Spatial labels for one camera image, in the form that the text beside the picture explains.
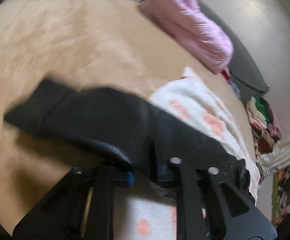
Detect white blanket with orange prints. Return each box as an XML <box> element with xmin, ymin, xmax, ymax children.
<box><xmin>114</xmin><ymin>67</ymin><xmax>260</xmax><ymax>239</ymax></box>

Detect black leather jacket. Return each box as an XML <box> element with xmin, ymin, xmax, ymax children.
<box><xmin>3</xmin><ymin>78</ymin><xmax>257</xmax><ymax>204</ymax></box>

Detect cream satin curtain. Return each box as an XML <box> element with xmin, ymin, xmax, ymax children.
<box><xmin>257</xmin><ymin>137</ymin><xmax>290</xmax><ymax>176</ymax></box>

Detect red and blue folded clothes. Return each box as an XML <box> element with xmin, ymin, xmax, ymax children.
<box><xmin>221</xmin><ymin>67</ymin><xmax>241</xmax><ymax>100</ymax></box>

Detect pile of folded clothes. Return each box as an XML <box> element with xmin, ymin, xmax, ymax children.
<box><xmin>246</xmin><ymin>96</ymin><xmax>282</xmax><ymax>156</ymax></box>

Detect tan bed sheet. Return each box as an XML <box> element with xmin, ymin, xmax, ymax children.
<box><xmin>0</xmin><ymin>0</ymin><xmax>255</xmax><ymax>233</ymax></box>

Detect pink puffer jacket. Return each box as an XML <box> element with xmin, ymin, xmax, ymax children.
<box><xmin>138</xmin><ymin>0</ymin><xmax>234</xmax><ymax>74</ymax></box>

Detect grey headboard cushion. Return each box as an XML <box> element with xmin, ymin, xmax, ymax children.
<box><xmin>198</xmin><ymin>0</ymin><xmax>270</xmax><ymax>103</ymax></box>

